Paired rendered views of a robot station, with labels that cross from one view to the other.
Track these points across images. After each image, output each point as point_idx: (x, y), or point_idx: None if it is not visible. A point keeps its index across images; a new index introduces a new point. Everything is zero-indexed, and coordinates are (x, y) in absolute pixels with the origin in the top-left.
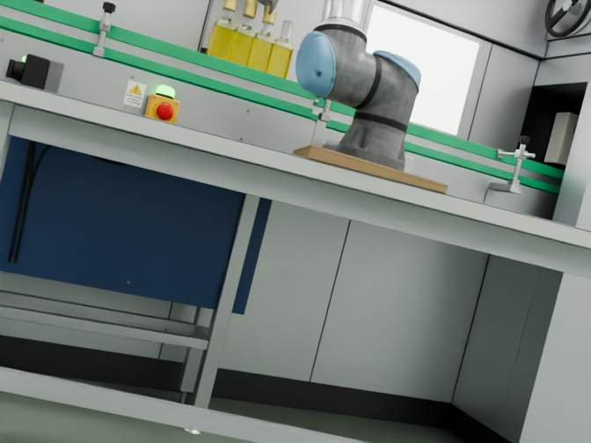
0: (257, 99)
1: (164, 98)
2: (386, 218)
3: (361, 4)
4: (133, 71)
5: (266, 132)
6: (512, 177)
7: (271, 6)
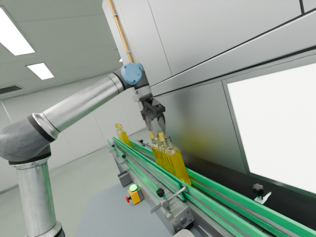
0: (153, 193)
1: (129, 193)
2: None
3: (25, 223)
4: (132, 176)
5: (158, 212)
6: None
7: (154, 135)
